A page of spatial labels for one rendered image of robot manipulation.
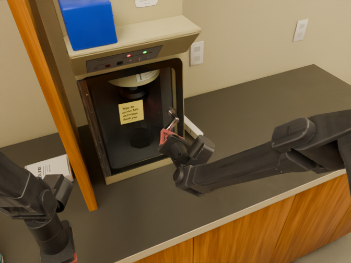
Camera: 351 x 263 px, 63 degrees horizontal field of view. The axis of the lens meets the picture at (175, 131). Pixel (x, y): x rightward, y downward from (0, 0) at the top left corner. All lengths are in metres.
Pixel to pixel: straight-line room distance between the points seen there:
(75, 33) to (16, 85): 0.69
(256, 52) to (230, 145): 0.62
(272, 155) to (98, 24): 0.44
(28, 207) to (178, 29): 0.51
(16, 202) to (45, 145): 0.83
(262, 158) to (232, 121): 0.83
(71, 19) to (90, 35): 0.05
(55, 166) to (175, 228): 0.52
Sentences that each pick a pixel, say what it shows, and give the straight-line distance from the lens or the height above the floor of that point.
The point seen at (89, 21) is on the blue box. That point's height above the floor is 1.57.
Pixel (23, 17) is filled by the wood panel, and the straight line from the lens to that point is 0.68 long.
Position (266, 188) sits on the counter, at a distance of 1.10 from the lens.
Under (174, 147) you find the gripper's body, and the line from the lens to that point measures 0.85.
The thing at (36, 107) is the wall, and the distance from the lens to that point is 1.38.
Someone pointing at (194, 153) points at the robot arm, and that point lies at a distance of 0.79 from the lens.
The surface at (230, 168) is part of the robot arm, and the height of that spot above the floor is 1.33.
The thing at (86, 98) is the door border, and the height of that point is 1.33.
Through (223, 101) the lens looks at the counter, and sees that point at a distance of 1.48.
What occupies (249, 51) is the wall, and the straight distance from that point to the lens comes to 1.62.
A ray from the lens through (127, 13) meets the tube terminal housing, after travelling 0.79.
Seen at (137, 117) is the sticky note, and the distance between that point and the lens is 0.93.
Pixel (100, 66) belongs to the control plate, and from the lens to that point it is 0.77.
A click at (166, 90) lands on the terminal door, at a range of 0.91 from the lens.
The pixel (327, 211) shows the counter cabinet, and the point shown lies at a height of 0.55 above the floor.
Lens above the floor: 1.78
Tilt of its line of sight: 40 degrees down
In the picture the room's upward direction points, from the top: 2 degrees counter-clockwise
